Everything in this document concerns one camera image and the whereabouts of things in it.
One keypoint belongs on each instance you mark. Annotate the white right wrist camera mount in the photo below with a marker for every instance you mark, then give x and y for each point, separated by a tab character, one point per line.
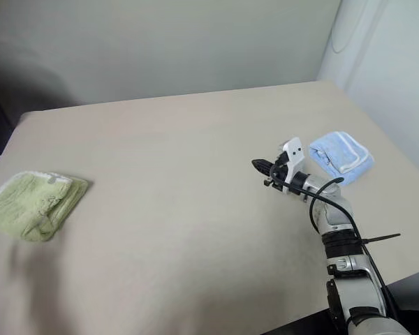
294	157

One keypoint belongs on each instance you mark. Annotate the green towel with embroidery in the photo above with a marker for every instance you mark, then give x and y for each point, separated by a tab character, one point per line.
31	206

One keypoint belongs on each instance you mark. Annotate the folded blue towel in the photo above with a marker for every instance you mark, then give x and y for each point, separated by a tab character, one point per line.
338	157

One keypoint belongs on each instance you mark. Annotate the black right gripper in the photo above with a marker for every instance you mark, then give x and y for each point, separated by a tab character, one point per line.
280	172

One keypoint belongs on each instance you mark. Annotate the white rounded cabinet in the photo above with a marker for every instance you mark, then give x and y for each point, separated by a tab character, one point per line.
391	52

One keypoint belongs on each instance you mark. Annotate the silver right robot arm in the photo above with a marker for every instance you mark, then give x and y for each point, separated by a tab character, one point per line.
349	265

